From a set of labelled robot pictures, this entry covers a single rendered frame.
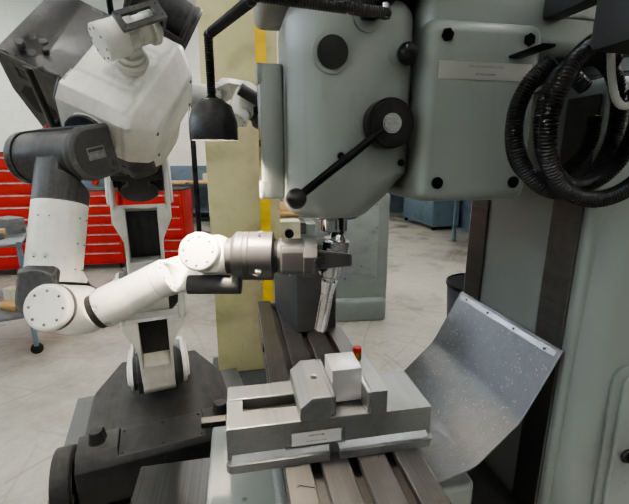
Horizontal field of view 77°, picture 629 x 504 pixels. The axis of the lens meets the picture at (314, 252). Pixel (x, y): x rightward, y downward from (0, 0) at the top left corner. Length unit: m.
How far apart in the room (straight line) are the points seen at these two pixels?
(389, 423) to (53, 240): 0.65
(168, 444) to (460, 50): 1.22
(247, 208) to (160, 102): 1.56
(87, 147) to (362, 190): 0.50
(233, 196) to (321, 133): 1.84
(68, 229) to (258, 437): 0.48
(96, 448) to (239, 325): 1.43
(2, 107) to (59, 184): 9.97
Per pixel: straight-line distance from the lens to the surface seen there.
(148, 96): 0.91
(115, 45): 0.85
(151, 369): 1.45
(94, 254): 5.69
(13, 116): 10.69
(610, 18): 0.54
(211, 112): 0.62
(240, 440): 0.70
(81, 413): 1.97
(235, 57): 2.46
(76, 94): 0.92
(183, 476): 1.04
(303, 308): 1.11
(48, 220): 0.82
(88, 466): 1.38
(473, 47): 0.68
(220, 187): 2.41
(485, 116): 0.68
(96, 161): 0.85
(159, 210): 1.22
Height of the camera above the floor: 1.41
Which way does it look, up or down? 14 degrees down
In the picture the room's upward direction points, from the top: straight up
